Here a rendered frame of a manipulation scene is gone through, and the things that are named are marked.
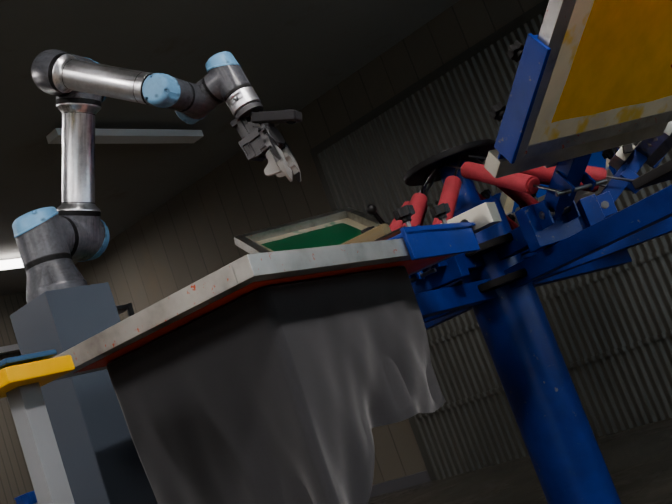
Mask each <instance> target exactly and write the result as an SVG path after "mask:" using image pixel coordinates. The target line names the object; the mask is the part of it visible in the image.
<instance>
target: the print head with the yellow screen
mask: <svg viewBox="0 0 672 504"><path fill-rule="evenodd" d="M506 55H507V56H508V57H509V58H510V59H512V60H514V61H515V62H518V61H519V60H520V62H519V65H518V69H517V72H516V75H515V79H514V82H513V85H512V89H511V92H510V95H509V99H508V102H507V105H505V104H502V103H501V102H500V101H499V102H498V103H497V104H496V105H494V106H492V107H491V112H490V114H489V115H490V116H491V117H492V118H493V119H494V120H497V121H499V122H500V121H501V120H502V122H501V125H500V129H499V132H498V135H497V139H496V142H495V145H494V148H495V149H494V150H490V151H488V155H487V158H486V161H485V165H484V168H485V169H486V170H487V171H488V172H489V173H490V174H491V175H492V176H493V177H494V178H499V177H503V176H507V175H511V174H515V173H519V172H523V171H526V170H530V169H534V168H538V167H542V166H544V167H545V168H548V167H552V166H556V167H555V170H554V173H553V176H552V178H551V181H550V184H549V187H548V188H553V189H557V190H561V191H559V192H552V191H548V190H547V192H546V195H545V198H544V200H545V201H546V202H547V203H548V204H549V210H550V213H551V215H552V218H553V219H555V218H558V217H561V216H562V214H564V213H568V212H570V211H571V207H570V206H571V205H572V203H573V200H574V198H575V195H576V193H577V191H580V190H583V189H587V188H588V189H590V190H591V191H592V190H593V189H594V187H595V186H597V185H601V184H605V183H607V179H602V180H599V181H595V180H594V179H593V178H592V177H591V176H590V175H588V174H587V173H586V172H585V170H586V167H587V165H588V162H589V159H590V157H591V154H592V153H596V152H600V151H603V150H607V149H611V148H615V147H619V146H623V145H626V144H630V143H634V142H638V141H642V140H646V139H650V138H653V137H657V136H661V135H663V133H664V131H665V128H666V126H667V124H668V122H670V121H672V68H671V64H672V0H549V3H548V6H547V9H546V12H545V16H544V19H543V22H542V25H541V28H540V32H539V34H538V35H533V34H532V33H529V34H528V35H527V39H526V42H525V45H524V44H523V43H520V42H519V41H518V40H517V41H515V43H514V44H512V45H510V46H509V51H508V52H507V54H506ZM580 182H582V183H583V184H584V185H581V186H579V185H580Z"/></svg>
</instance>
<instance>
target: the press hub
mask: <svg viewBox="0 0 672 504"><path fill-rule="evenodd" d="M495 142H496V141H494V140H491V139H484V140H477V141H473V142H469V143H465V144H462V145H459V146H456V147H453V148H450V149H447V150H444V151H442V152H440V153H438V154H436V155H434V156H432V157H430V158H428V159H426V160H424V161H422V162H420V163H419V164H417V165H416V166H414V167H413V168H411V169H410V170H409V171H408V172H407V173H406V174H405V176H404V182H405V184H406V185H409V186H419V185H423V183H424V180H425V177H426V174H428V175H430V174H431V172H432V170H433V169H434V168H435V169H436V170H435V172H434V174H433V175H432V177H431V178H430V180H429V181H428V183H427V184H429V183H431V181H432V180H433V178H434V177H436V180H435V181H434V182H436V181H440V180H442V183H443V185H444V182H445V179H446V178H447V177H448V176H452V175H454V173H455V169H456V168H452V167H448V166H444V165H443V163H447V164H451V165H455V166H457V162H458V158H459V157H461V161H460V165H459V167H461V166H462V165H463V164H464V163H465V162H468V161H469V162H474V163H478V162H477V161H476V160H475V158H470V157H469V155H475V156H476V155H479V156H483V157H487V155H488V151H490V150H494V149H495V148H494V145H495ZM478 164H479V163H478ZM457 177H459V178H460V180H461V182H462V184H461V188H460V192H459V196H458V199H457V203H456V207H455V211H454V215H453V217H455V216H458V215H460V214H462V213H464V212H466V211H468V210H470V209H472V208H474V207H476V206H479V205H481V204H483V203H485V202H495V204H496V207H497V209H498V212H499V214H500V217H501V219H502V221H501V222H499V223H497V224H495V225H493V226H490V227H488V228H486V229H484V230H482V231H479V232H477V233H475V234H474V235H475V237H476V240H477V242H478V245H479V247H480V250H478V251H473V252H466V253H465V256H466V257H471V256H477V255H482V257H483V260H484V262H485V266H483V267H480V268H478V269H476V270H474V271H471V272H469V273H470V275H469V276H467V277H465V278H462V279H461V280H462V283H463V284H465V283H470V282H475V281H480V280H484V279H489V278H491V280H490V281H488V282H485V283H482V284H480V285H478V289H479V291H480V293H481V292H485V291H489V290H494V289H495V290H496V293H497V295H498V297H496V298H494V299H491V300H489V301H486V302H484V303H481V304H477V305H474V306H472V309H473V311H474V314H475V317H476V319H477V322H478V324H479V327H480V329H481V332H482V335H483V337H484V340H485V342H486V345H487V347H488V350H489V353H490V355H491V358H492V360H493V363H494V366H495V368H496V371H497V373H498V376H499V378H500V381H501V384H502V386H503V389H504V391H505V394H506V397H507V399H508V402H509V404H510V407H511V409H512V412H513V415H514V417H515V420H516V422H517V425H518V427H519V430H520V433H521V435H522V438H523V440H524V443H525V446H526V448H527V451H528V453H529V456H530V458H531V461H532V464H533V466H534V469H535V471H536V474H537V477H538V479H539V482H540V484H541V487H542V489H543V492H544V495H545V497H546V500H547V502H548V504H622V503H621V501H620V498H619V496H618V493H617V491H616V488H615V486H614V483H613V481H612V478H611V476H610V473H609V471H608V468H607V466H606V463H605V461H604V458H603V456H602V453H601V451H600V448H599V446H598V443H597V441H596V439H595V436H594V434H593V431H592V429H591V426H590V424H589V421H588V419H587V416H586V414H585V411H584V409H583V406H582V404H581V401H580V399H579V396H578V394H577V391H576V389H575V386H574V384H573V381H572V379H571V376H570V374H569V371H568V369H567V366H566V364H565V361H564V359H563V356H562V354H561V351H560V349H559V346H558V344H557V341H556V339H555V336H554V334H553V331H552V329H551V326H550V324H549V321H548V319H547V316H546V314H545V311H544V309H543V306H542V304H541V301H540V299H539V296H538V294H537V291H536V289H535V286H534V284H533V283H532V281H531V282H529V283H527V284H525V285H521V286H518V287H515V288H512V289H511V288H510V286H509V284H510V283H512V282H514V281H516V280H518V279H520V278H523V277H525V276H527V271H526V269H525V268H523V269H520V270H517V271H515V272H512V273H509V274H506V275H505V273H504V270H505V269H507V268H509V267H511V266H513V265H515V264H517V263H519V262H521V261H523V260H524V259H523V257H522V254H521V253H518V254H517V255H515V256H511V257H508V258H505V259H502V260H499V258H498V255H497V253H496V249H497V248H499V247H501V246H503V245H505V244H506V243H508V242H510V241H512V240H513V236H512V234H511V233H508V232H510V231H512V229H511V227H510V224H509V222H508V219H507V217H506V214H505V212H504V209H503V207H502V204H501V202H500V199H499V198H489V199H485V200H480V197H479V195H478V192H477V190H476V187H475V185H474V182H473V180H471V179H467V178H464V177H463V176H462V175H461V170H460V169H458V172H457ZM507 233H508V234H507Z"/></svg>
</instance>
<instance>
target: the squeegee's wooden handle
mask: <svg viewBox="0 0 672 504"><path fill-rule="evenodd" d="M390 232H391V230H390V227H389V225H388V224H386V223H385V224H380V225H378V226H376V227H374V228H372V229H370V230H368V231H366V232H364V233H362V234H360V235H358V236H356V237H354V238H352V239H350V240H348V241H346V242H344V243H342V244H340V245H343V244H352V243H362V242H372V241H375V240H376V239H378V238H380V237H382V236H384V235H386V234H388V233H390Z"/></svg>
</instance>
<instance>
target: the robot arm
mask: <svg viewBox="0 0 672 504"><path fill-rule="evenodd" d="M205 67H206V70H207V73H208V74H207V75H205V76H204V77H203V78H202V79H201V80H200V81H198V82H197V83H196V84H194V83H191V82H187V81H185V80H181V79H178V78H175V77H172V76H170V75H168V74H164V73H149V72H144V71H138V70H132V69H127V68H121V67H115V66H110V65H104V64H100V63H98V62H96V61H94V60H92V59H90V58H87V57H81V56H78V55H75V54H71V53H68V52H65V51H62V50H57V49H49V50H45V51H43V52H41V53H39V54H38V55H37V56H36V57H35V59H34V61H33V63H32V66H31V75H32V79H33V81H34V83H35V84H36V86H37V87H38V88H39V89H41V90H42V91H44V92H45V93H48V94H50V95H54V96H56V107H57V108H58V109H59V110H60V111H61V113H62V180H61V205H60V206H59V207H58V208H57V209H56V208H55V207H43V208H39V209H36V210H33V211H30V212H28V213H26V214H23V215H22V216H20V217H18V218H17V219H16V220H15V221H14V222H13V224H12V228H13V232H14V238H15V240H16V243H17V246H18V250H19V253H20V256H21V259H22V263H23V266H24V269H25V273H26V276H27V282H26V302H27V303H29V302H30V301H32V300H33V299H35V298H36V297H38V296H39V295H41V294H42V293H44V292H45V291H51V290H58V289H64V288H71V287H78V286H85V285H88V284H87V281H86V280H85V279H84V278H83V276H82V275H81V273H80V272H79V270H78V269H77V267H76V266H75V265H74V263H73V261H78V262H84V261H89V260H94V259H96V258H98V257H100V256H101V255H102V253H104V252H105V250H106V248H107V246H108V243H109V238H110V234H109V229H108V226H106V223H105V222H104V221H103V220H101V210H100V209H99V208H98V207H97V206H96V205H95V115H96V113H98V112H99V111H100V110H101V103H102V102H103V101H104V100H105V99H106V97H110V98H116V99H121V100H126V101H131V102H137V103H142V104H147V105H151V106H156V107H159V108H166V109H170V110H175V112H176V114H177V116H178V117H179V118H180V119H181V120H182V121H184V122H185V123H187V124H190V125H192V124H195V123H196V122H198V121H199V120H202V119H203V118H205V117H206V115H207V114H208V113H210V112H211V111H212V110H213V109H215V108H216V107H217V106H218V105H220V104H221V103H222V102H223V101H225V102H226V104H227V106H228V107H229V109H230V111H231V112H232V114H233V116H234V117H235V119H234V120H232V121H231V122H230V124H231V126H232V127H234V128H236V130H237V131H238V133H239V135H240V137H241V139H242V140H241V139H240V141H239V142H238V143H239V145H240V147H241V148H242V150H243V152H244V154H245V155H246V157H247V159H248V160H251V161H259V162H262V161H264V160H265V159H267V160H268V164H267V166H266V167H265V169H264V173H265V175H266V176H272V175H275V174H276V176H277V177H283V176H286V177H287V178H288V180H289V181H290V182H292V181H293V173H294V176H295V177H296V179H297V180H298V182H301V181H302V180H301V172H300V169H299V166H298V164H297V162H296V159H295V157H294V155H293V153H292V151H291V149H290V147H289V146H288V144H287V143H286V141H285V140H284V138H283V136H282V134H281V133H280V132H279V130H278V129H277V128H276V127H274V124H281V123H288V124H294V123H298V122H302V113H301V112H299V111H297V110H295V109H292V108H290V109H287V110H277V111H263V109H264V107H263V106H262V104H261V100H260V99H259V97H258V95H257V94H256V92H255V90H254V88H253V87H252V85H251V84H250V82H249V80H248V79H247V77H246V75H245V73H244V72H243V70H242V68H241V65H240V64H239V63H238V62H237V60H236V59H235V57H234V56H233V54H232V53H230V52H227V51H223V52H219V53H217V54H215V55H213V56H212V57H210V58H209V59H208V61H207V62H206V64H205Z"/></svg>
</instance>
